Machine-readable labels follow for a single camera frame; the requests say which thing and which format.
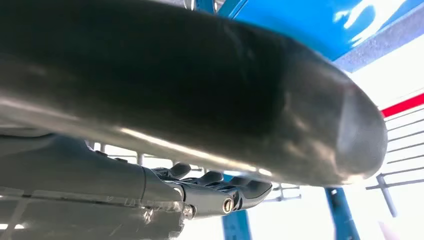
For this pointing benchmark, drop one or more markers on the blue metal shelf rack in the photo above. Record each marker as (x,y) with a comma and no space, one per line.
(298,26)

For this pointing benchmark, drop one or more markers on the grey metal railing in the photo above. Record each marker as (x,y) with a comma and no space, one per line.
(386,192)

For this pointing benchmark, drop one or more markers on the red barrier belt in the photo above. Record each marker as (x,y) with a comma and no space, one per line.
(404,105)

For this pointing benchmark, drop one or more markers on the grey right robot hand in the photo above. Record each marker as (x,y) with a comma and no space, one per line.
(165,82)

